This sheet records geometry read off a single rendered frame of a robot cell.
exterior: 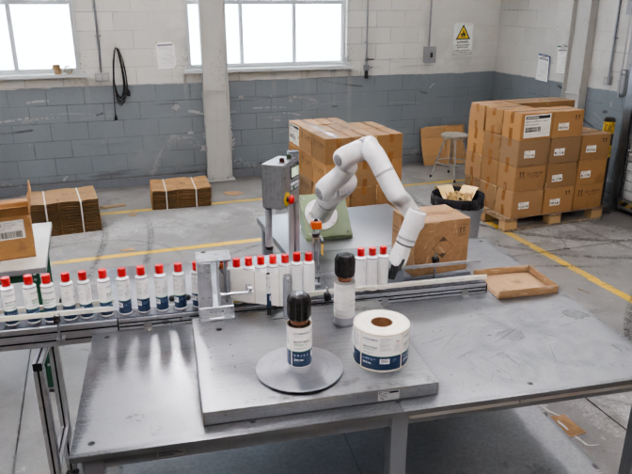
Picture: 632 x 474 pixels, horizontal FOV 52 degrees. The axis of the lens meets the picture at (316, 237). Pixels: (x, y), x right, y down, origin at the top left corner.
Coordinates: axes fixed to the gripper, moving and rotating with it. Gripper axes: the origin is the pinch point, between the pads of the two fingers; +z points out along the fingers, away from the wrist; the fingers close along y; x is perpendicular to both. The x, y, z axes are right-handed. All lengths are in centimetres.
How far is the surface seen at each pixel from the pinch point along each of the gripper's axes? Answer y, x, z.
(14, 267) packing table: -90, -162, 76
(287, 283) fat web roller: 21, -52, 8
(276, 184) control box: 0, -64, -25
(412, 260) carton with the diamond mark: -16.3, 15.5, -4.3
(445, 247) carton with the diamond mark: -17.4, 29.9, -14.8
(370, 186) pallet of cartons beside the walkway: -337, 110, 19
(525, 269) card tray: -13, 74, -16
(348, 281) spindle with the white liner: 30.5, -31.8, -1.8
